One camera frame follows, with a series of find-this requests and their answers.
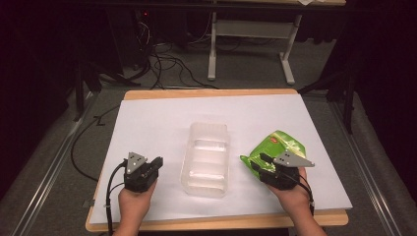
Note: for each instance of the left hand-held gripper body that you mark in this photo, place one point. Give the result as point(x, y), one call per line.
point(141, 177)

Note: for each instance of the black computer tower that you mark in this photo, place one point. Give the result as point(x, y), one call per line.
point(129, 36)

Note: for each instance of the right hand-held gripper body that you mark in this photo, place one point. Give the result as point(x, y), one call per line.
point(282, 175)

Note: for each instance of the person's left hand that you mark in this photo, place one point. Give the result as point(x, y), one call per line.
point(132, 201)

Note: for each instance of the clear plastic container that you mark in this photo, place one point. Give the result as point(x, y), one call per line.
point(206, 160)

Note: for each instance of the black metal stand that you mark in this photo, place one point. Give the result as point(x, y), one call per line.
point(347, 95)
point(82, 85)

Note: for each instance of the green snack bag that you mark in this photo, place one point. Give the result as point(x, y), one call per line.
point(278, 144)

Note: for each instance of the aluminium floor rail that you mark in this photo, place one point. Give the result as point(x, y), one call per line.
point(55, 164)
point(360, 164)

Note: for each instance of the white metal desk frame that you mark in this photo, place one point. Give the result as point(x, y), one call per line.
point(252, 29)

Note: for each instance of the white paper sheet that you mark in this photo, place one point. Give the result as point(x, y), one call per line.
point(164, 131)

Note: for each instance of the person's right hand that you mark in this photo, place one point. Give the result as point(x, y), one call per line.
point(293, 198)

